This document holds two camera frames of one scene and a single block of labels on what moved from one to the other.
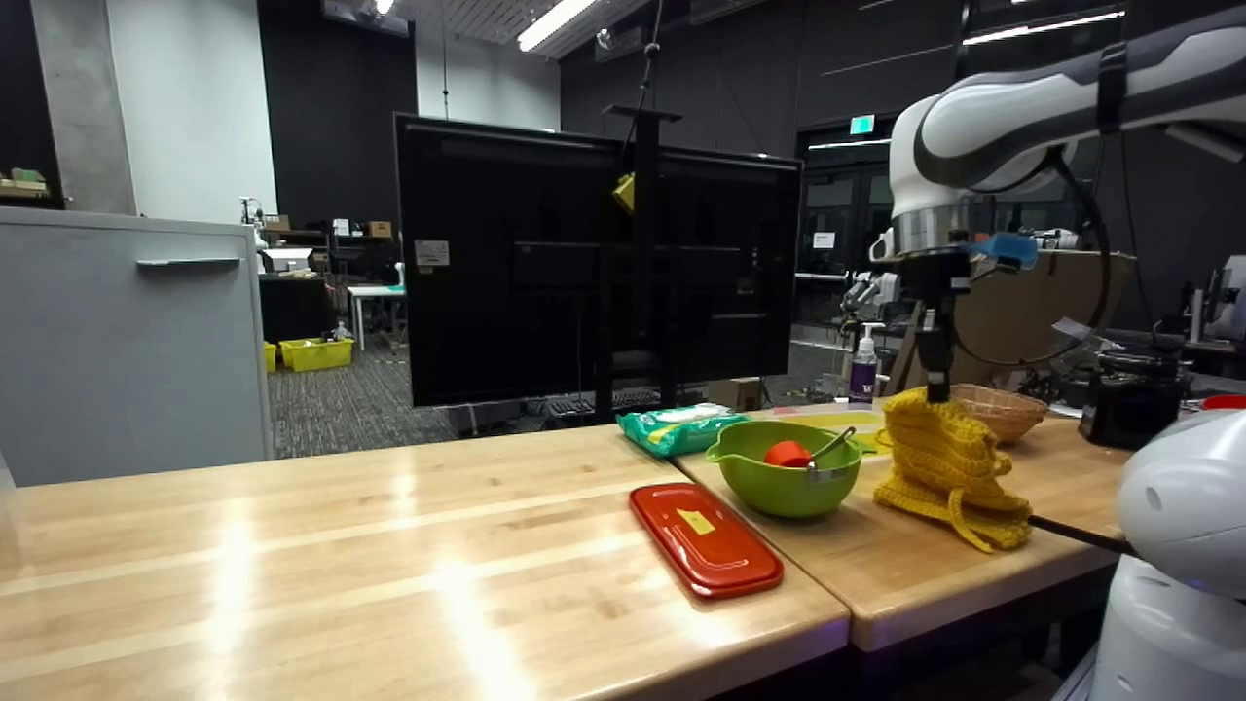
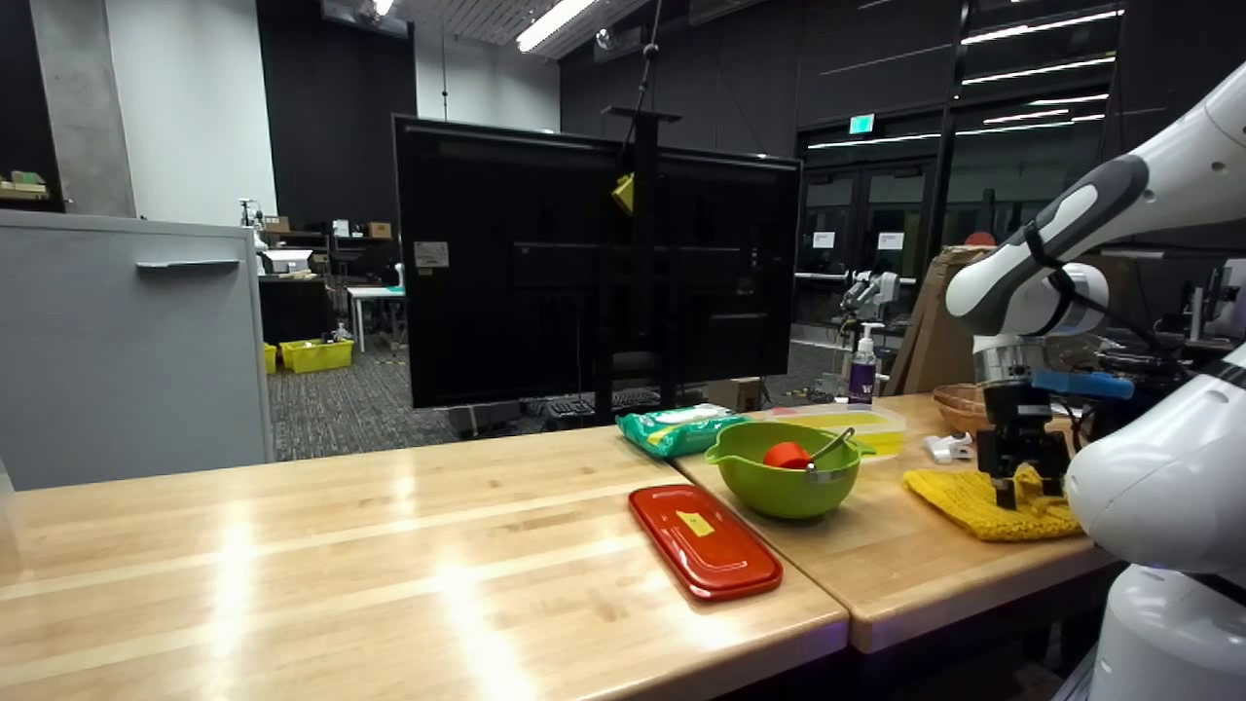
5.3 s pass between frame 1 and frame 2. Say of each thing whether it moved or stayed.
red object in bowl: stayed
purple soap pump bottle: stayed
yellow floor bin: stayed
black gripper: moved
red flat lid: stayed
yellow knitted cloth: moved
